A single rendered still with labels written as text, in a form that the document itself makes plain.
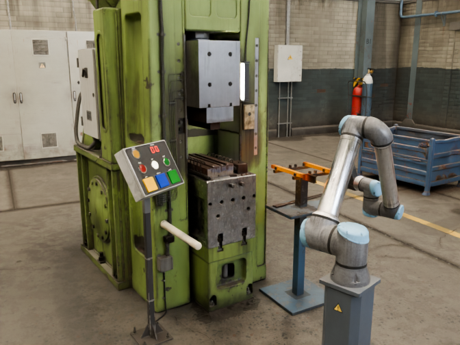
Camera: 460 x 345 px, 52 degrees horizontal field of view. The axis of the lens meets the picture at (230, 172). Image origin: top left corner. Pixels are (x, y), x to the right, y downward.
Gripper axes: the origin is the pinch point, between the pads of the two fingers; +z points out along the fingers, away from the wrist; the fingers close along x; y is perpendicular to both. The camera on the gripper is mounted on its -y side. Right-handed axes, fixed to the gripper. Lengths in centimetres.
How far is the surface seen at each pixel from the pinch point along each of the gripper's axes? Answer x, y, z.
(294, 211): -24.1, 26.2, 11.9
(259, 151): -26, -7, 53
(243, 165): -49, -3, 36
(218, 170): -69, -2, 34
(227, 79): -61, -59, 35
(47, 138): -103, 52, 571
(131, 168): -133, -16, 7
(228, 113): -61, -38, 35
